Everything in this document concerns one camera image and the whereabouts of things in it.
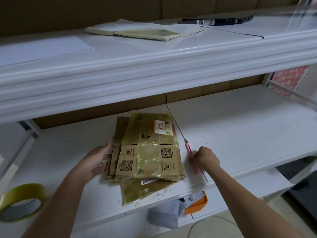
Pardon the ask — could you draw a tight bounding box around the person's right hand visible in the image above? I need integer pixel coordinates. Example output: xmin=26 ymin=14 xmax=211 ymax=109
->
xmin=192 ymin=146 xmax=222 ymax=173

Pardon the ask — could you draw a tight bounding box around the person's left hand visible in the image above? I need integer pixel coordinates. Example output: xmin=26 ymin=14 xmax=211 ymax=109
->
xmin=73 ymin=141 xmax=114 ymax=185

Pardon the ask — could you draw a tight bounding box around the pink utility knife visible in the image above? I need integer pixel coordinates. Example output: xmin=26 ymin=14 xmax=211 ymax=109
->
xmin=184 ymin=138 xmax=202 ymax=176

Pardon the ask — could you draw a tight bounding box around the white metal shelf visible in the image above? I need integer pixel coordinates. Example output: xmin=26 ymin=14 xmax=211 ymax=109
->
xmin=0 ymin=5 xmax=317 ymax=238

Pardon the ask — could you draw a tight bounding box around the stack of cardboard boxes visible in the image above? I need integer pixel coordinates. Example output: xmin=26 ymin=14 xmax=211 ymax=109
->
xmin=105 ymin=112 xmax=187 ymax=205

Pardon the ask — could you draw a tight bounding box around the yellow tape roll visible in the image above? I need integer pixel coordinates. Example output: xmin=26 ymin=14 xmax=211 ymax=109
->
xmin=0 ymin=183 xmax=46 ymax=222

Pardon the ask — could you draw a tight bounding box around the person's right forearm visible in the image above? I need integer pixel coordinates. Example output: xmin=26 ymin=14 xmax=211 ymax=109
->
xmin=208 ymin=163 xmax=314 ymax=238

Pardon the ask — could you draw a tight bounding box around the person's left forearm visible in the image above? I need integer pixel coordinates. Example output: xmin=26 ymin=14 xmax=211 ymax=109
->
xmin=22 ymin=170 xmax=87 ymax=238

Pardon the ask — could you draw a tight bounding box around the package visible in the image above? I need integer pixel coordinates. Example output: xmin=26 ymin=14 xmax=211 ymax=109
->
xmin=84 ymin=18 xmax=205 ymax=42

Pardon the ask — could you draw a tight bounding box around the orange plastic object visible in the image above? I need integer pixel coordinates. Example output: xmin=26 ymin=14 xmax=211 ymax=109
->
xmin=184 ymin=190 xmax=209 ymax=215

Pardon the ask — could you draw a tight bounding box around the red patterned panel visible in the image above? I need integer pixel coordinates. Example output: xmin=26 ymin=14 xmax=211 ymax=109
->
xmin=269 ymin=65 xmax=314 ymax=98

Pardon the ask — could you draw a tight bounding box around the white paper sheet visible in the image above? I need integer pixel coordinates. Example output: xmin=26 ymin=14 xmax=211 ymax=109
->
xmin=0 ymin=35 xmax=95 ymax=68

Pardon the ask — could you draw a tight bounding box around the black handled tool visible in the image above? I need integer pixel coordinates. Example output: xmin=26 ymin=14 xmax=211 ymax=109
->
xmin=177 ymin=15 xmax=254 ymax=27

